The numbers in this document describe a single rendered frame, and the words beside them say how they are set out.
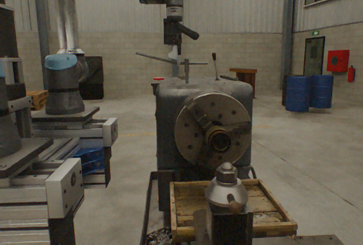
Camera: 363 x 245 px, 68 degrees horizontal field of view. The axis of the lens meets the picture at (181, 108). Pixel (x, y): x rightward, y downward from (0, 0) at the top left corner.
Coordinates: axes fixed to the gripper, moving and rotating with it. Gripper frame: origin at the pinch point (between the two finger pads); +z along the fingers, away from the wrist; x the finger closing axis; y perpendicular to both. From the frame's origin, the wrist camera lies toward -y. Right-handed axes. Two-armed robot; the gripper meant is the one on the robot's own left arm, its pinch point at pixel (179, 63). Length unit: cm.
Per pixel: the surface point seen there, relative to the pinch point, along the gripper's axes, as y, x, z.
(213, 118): -12.1, 23.5, 21.3
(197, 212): 0, 70, 33
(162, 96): 8.2, 7.8, 14.5
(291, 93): -316, -543, 86
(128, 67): 153, -960, 31
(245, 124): -24.1, 26.9, 23.3
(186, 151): -1.1, 23.5, 34.9
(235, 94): -24.7, 7.7, 14.0
